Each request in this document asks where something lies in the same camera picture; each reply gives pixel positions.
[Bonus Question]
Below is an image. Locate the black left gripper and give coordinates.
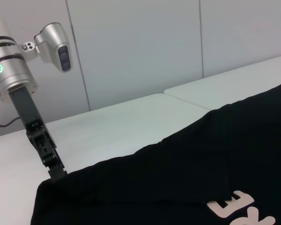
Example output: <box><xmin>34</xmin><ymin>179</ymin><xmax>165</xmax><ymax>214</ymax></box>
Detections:
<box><xmin>8</xmin><ymin>85</ymin><xmax>68</xmax><ymax>181</ymax></box>

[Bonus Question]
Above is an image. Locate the black shirt with FREE print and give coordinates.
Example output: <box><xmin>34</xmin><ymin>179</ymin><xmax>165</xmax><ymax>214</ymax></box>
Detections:
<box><xmin>30</xmin><ymin>79</ymin><xmax>281</xmax><ymax>225</ymax></box>

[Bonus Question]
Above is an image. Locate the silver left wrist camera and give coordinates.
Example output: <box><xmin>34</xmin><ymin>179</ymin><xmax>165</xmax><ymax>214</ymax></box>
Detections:
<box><xmin>10</xmin><ymin>22</ymin><xmax>73</xmax><ymax>73</ymax></box>

